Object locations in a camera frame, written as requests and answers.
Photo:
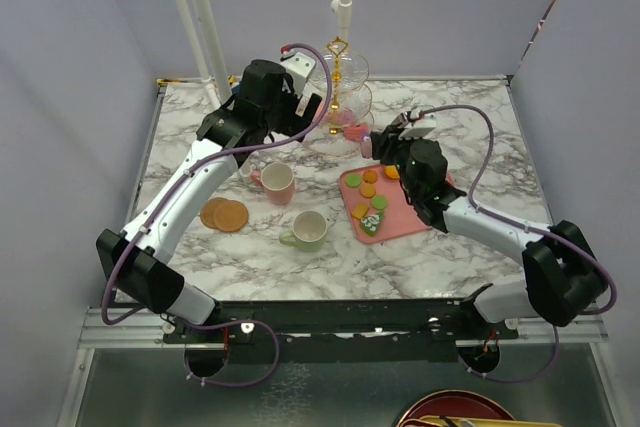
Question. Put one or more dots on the toy orange round cookie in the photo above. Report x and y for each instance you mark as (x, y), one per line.
(367, 190)

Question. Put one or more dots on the toy brown chip cookie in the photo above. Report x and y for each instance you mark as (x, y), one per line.
(370, 176)

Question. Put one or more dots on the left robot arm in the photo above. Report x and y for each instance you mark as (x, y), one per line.
(135, 259)

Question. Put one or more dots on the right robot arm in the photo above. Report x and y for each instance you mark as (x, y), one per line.
(560, 280)

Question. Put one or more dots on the toy green macaron lower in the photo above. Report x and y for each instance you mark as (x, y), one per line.
(379, 202)

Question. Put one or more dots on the green mug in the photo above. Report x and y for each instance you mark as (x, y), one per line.
(308, 233)

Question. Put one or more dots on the toy orange egg tart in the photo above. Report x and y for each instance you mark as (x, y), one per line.
(391, 172)

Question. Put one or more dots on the pink serving tray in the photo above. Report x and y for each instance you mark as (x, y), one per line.
(400, 219)

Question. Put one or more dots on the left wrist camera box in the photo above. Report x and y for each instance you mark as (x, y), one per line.
(300, 67)

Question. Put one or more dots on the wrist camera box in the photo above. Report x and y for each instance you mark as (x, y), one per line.
(300, 67)
(418, 128)

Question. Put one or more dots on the cork coaster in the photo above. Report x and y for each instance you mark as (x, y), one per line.
(230, 216)
(207, 211)

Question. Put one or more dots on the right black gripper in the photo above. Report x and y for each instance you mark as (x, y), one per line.
(385, 142)

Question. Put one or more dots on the aluminium rail base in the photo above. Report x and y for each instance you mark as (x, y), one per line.
(440, 320)

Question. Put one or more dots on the toy yellow cracker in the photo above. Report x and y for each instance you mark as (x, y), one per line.
(360, 210)

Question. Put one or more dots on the pink mug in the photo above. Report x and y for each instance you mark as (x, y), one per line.
(277, 181)

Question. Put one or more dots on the toy green macaron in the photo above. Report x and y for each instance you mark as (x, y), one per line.
(353, 179)
(379, 202)

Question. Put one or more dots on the pink-handled metal tongs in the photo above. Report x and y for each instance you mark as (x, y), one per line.
(365, 144)

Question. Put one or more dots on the white pvc pipe frame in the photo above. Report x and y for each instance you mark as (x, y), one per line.
(201, 29)

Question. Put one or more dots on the yellow-handled tool at wall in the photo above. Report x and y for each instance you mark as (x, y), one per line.
(166, 81)

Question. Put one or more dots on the toy green cake slice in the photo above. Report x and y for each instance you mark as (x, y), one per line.
(370, 224)

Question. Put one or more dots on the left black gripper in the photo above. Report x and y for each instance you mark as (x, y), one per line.
(296, 123)

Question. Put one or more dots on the three-tier glass dessert stand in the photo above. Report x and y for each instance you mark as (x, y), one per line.
(349, 74)

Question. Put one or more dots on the red round tray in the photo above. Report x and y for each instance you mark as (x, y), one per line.
(456, 403)

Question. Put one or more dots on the toy green macaron upper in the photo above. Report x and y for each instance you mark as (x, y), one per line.
(353, 179)

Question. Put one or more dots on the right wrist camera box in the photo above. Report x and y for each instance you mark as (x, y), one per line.
(418, 128)

